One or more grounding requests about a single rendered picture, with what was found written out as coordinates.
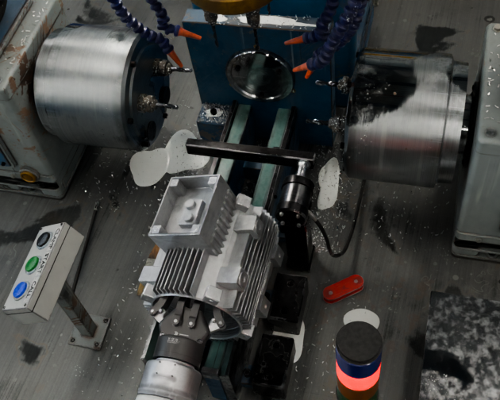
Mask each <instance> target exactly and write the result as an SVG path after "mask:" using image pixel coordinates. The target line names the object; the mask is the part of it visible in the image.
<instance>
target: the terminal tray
mask: <svg viewBox="0 0 500 400"><path fill-rule="evenodd" d="M212 178H214V181H213V182H210V180H211V179H212ZM174 180H176V181H177V182H176V184H172V182H173V181H174ZM235 201H236V195H235V194H234V193H233V192H232V190H231V188H230V187H229V185H228V183H227V182H226V181H225V180H224V179H223V177H222V176H221V174H218V175H195V176H183V177H171V179H170V182H169V184H168V186H167V189H166V191H165V194H164V196H163V199H162V202H161V203H160V207H159V209H158V211H157V214H156V217H155V219H154V222H153V223H152V227H151V229H150V232H149V234H148V236H149V237H150V238H151V239H152V240H153V241H154V242H155V243H156V245H157V246H158V247H159V248H161V249H162V250H163V251H164V252H165V253H166V251H167V250H168V249H169V251H170V249H171V248H172V249H173V250H174V248H177V249H178V248H179V247H180V248H181V249H183V247H184V248H185V249H187V247H189V248H190V249H191V250H192V248H195V249H196V250H198V248H200V249H201V250H202V251H203V249H205V250H206V251H207V252H208V253H209V254H210V255H212V256H218V255H219V254H222V250H221V248H224V244H223V241H227V239H226V238H225V235H229V232H228V231H227V229H230V228H231V226H230V225H229V223H232V222H233V220H232V218H231V217H234V216H235V214H234V212H233V211H234V210H237V208H236V207H235V206H234V202H235ZM195 226H197V227H198V228H197V229H196V230H195V231H194V230H193V227H195ZM155 227H158V230H157V231H154V228H155Z"/></svg>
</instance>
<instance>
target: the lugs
mask: <svg viewBox="0 0 500 400"><path fill-rule="evenodd" d="M251 202H252V198H250V197H249V196H246V195H244V194H241V193H239V194H238V195H237V197H236V201H235V202H234V206H235V207H236V208H237V210H240V211H242V212H244V213H246V212H247V211H248V209H249V207H250V205H251ZM152 288H153V285H151V284H149V283H147V284H146V285H145V287H144V289H143V292H142V294H141V296H140V299H142V300H144V301H146V302H150V303H152V300H153V299H154V296H155V294H154V292H153V291H152ZM222 293H223V290H222V289H220V288H217V287H214V286H212V285H209V286H208V287H207V288H206V290H205V293H204V295H203V298H202V300H203V301H204V302H208V303H210V304H212V305H215V306H216V305H217V304H218V303H219V302H220V300H221V296H222ZM254 328H255V326H254V325H253V326H252V329H246V330H243V331H242V332H241V333H240V335H239V336H237V337H239V338H241V339H243V340H249V339H250V338H251V337H252V334H253V331H254Z"/></svg>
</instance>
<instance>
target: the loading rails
mask: <svg viewBox="0 0 500 400"><path fill-rule="evenodd" d="M256 140H257V137H256V127H255V122H254V117H253V112H252V105H245V104H239V105H238V101H237V100H233V103H232V105H231V108H230V111H229V115H228V117H227V120H226V123H225V127H224V129H223V132H222V135H221V139H220V142H228V143H234V144H247V145H256ZM267 146H268V147H269V148H274V147H279V148H281V149H289V150H295V151H297V150H298V146H299V135H298V118H297V107H296V106H292V107H291V109H283V108H278V111H277V114H276V117H275V122H274V125H273V128H272V131H271V136H270V139H269V142H268V145H267ZM297 169H298V168H297V167H288V166H282V165H274V164H268V163H256V162H249V161H243V160H230V159H223V158H217V157H214V158H213V162H212V165H211V168H210V172H209V175H218V174H221V176H222V177H223V179H224V180H225V181H226V182H227V183H228V185H229V187H230V188H231V190H232V192H233V193H234V194H235V195H236V196H237V195H238V194H239V193H241V191H242V187H243V185H244V180H245V179H252V180H258V181H257V184H256V188H255V192H254V195H253V198H252V203H251V205H253V206H258V207H263V210H267V213H270V216H273V219H275V221H276V222H277V225H278V228H279V235H278V237H279V242H283V243H286V238H285V232H284V230H281V226H280V222H279V221H278V220H277V219H276V218H275V209H276V206H277V205H278V204H279V199H280V196H281V193H282V190H281V187H282V184H283V180H284V178H285V177H287V176H288V175H296V172H297ZM256 329H257V326H256V327H255V328H254V331H253V334H252V337H251V338H250V339H249V340H243V339H241V338H239V340H238V341H236V340H235V341H234V342H233V341H231V342H228V341H226V342H224V341H222V342H220V341H219V340H218V341H215V340H213V341H212V340H210V339H208V341H207V342H206V346H205V349H204V352H203V353H207V354H208V356H207V359H206V364H205V367H202V370H201V372H202V375H203V377H204V379H205V381H206V383H207V386H208V387H209V389H210V392H211V394H212V396H213V397H214V398H221V399H225V400H239V397H240V392H241V388H242V387H248V388H252V384H251V381H252V375H253V372H254V368H255V365H252V364H248V360H249V356H250V353H251V350H252V344H253V341H254V337H255V334H256ZM159 334H160V329H159V322H158V321H157V320H156V319H154V321H153V323H152V327H151V330H150V333H149V335H148V339H147V342H146V345H145V347H144V351H143V354H142V356H141V360H142V361H143V363H144V365H146V363H147V362H148V361H149V360H153V358H152V357H153V354H154V351H155V348H156V343H157V340H158V337H159ZM252 389H253V388H252Z"/></svg>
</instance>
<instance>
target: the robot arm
mask: <svg viewBox="0 0 500 400"><path fill-rule="evenodd" d="M174 297H175V296H163V297H160V299H159V301H158V302H157V303H156V304H155V305H154V306H153V307H152V308H151V309H150V310H149V313H150V315H151V316H152V317H153V318H154V319H156V320H157V321H158V322H159V329H160V334H159V337H158V340H157V343H156V348H155V351H154V354H153V357H152V358H153V360H149V361H148V362H147V363H146V365H145V369H144V374H143V376H142V380H141V382H140V387H139V388H138V391H137V392H138V393H137V397H136V400H196V399H197V396H198V390H199V387H200V383H201V380H202V375H201V373H200V372H199V371H198V370H199V368H200V365H201V362H202V356H203V352H204V349H205V346H206V342H207V341H208V339H210V337H211V333H215V332H216V331H219V330H221V331H225V330H226V329H227V326H226V324H225V320H224V318H223V310H220V309H219V308H217V307H216V306H213V315H214V317H213V318H212V319H211V324H210V326H208V323H207V321H206V318H205V316H204V311H205V304H206V303H205V302H202V301H199V300H196V299H195V300H194V303H193V306H192V308H190V300H191V298H186V297H181V296H180V298H179V300H178V302H177V306H176V308H175V309H173V310H172V311H171V312H170V313H169V314H168V315H167V316H166V317H165V315H166V311H167V309H168V307H169V306H170V304H171V302H172V300H173V298H174Z"/></svg>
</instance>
